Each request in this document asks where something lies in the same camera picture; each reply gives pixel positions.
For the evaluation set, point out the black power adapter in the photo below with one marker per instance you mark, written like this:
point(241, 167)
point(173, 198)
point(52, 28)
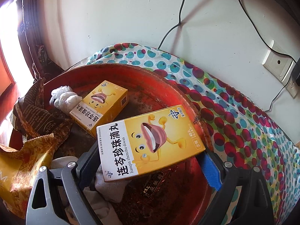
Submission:
point(295, 74)

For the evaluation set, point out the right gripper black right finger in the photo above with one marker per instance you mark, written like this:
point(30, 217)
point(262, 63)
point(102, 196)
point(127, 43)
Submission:
point(248, 186)

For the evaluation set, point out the white sock pair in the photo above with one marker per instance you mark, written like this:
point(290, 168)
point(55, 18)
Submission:
point(100, 195)

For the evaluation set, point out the yellow medicine box in tray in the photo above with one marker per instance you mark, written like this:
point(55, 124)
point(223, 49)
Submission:
point(101, 106)

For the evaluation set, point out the red round tray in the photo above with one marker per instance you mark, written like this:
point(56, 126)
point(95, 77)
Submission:
point(183, 197)

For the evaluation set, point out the colourful polka dot cloth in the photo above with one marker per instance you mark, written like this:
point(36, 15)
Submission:
point(241, 132)

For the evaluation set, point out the yellow snack bag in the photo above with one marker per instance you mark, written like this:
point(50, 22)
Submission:
point(19, 170)

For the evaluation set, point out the yellow medicine box with barcode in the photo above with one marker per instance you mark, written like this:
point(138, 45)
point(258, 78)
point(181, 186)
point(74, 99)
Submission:
point(143, 144)

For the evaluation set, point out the clear plastic bag bundle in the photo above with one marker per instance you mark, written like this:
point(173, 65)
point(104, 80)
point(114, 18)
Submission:
point(64, 99)

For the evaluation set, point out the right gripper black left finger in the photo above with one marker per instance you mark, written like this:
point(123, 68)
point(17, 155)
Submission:
point(54, 189)

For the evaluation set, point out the brown patterned snack bag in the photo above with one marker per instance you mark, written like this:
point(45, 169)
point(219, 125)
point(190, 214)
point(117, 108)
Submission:
point(31, 118)

